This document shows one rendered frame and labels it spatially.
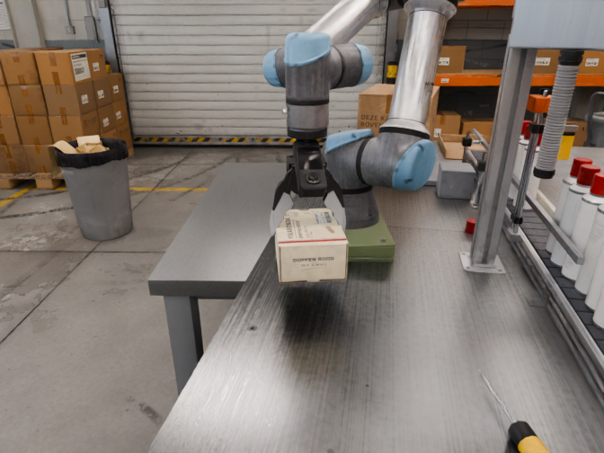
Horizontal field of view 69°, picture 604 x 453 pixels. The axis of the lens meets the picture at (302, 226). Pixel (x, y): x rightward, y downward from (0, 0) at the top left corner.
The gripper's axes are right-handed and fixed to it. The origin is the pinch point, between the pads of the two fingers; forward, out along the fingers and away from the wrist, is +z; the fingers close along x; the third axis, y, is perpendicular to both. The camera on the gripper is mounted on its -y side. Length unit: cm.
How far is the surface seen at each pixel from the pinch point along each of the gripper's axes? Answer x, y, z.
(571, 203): -50, -3, -6
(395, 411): -8.5, -31.5, 12.7
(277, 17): -18, 449, -47
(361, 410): -3.9, -30.9, 12.7
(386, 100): -34, 70, -14
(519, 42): -36.6, 2.0, -33.6
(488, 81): -217, 352, 12
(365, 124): -28, 73, -6
